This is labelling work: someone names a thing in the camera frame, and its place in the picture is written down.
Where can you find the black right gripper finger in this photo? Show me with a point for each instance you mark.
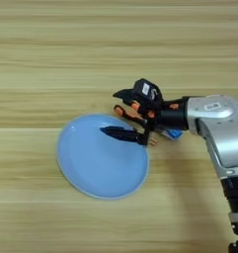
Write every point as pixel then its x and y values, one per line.
pixel 125 94
pixel 123 133

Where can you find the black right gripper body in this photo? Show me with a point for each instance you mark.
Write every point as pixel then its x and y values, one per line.
pixel 173 118

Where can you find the blue glue stick tube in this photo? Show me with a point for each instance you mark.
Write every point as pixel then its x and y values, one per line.
pixel 174 134

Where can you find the round blue plate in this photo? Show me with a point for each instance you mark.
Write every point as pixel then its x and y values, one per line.
pixel 91 164

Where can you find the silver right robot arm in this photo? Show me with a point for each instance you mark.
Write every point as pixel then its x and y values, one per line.
pixel 222 138

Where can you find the orange and black pliers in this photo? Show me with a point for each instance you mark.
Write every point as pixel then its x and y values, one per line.
pixel 123 112

